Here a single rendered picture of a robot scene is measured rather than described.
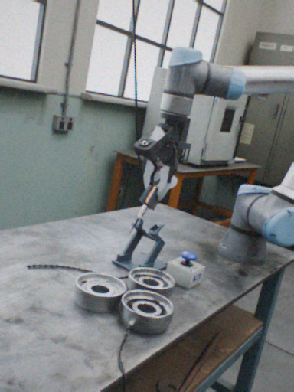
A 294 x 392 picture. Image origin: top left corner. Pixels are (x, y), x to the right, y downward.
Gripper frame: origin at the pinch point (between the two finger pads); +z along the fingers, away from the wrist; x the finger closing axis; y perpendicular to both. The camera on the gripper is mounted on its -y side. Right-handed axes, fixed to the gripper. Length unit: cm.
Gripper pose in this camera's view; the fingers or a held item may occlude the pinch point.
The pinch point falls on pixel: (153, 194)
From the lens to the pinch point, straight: 109.4
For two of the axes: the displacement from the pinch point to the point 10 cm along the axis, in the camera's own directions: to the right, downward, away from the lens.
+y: 5.9, -0.7, 8.0
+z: -1.9, 9.5, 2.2
